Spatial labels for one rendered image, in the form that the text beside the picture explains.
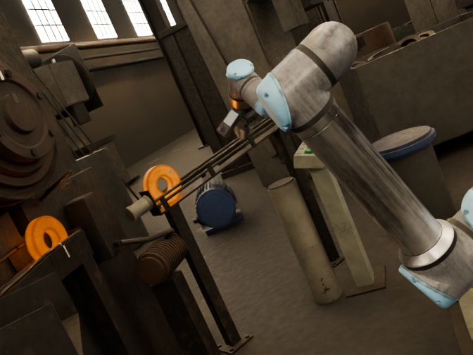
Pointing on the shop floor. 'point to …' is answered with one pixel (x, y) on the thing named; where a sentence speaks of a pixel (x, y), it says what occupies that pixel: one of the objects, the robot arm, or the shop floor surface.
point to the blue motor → (217, 206)
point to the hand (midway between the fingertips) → (240, 139)
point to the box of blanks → (416, 83)
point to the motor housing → (176, 295)
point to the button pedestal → (343, 227)
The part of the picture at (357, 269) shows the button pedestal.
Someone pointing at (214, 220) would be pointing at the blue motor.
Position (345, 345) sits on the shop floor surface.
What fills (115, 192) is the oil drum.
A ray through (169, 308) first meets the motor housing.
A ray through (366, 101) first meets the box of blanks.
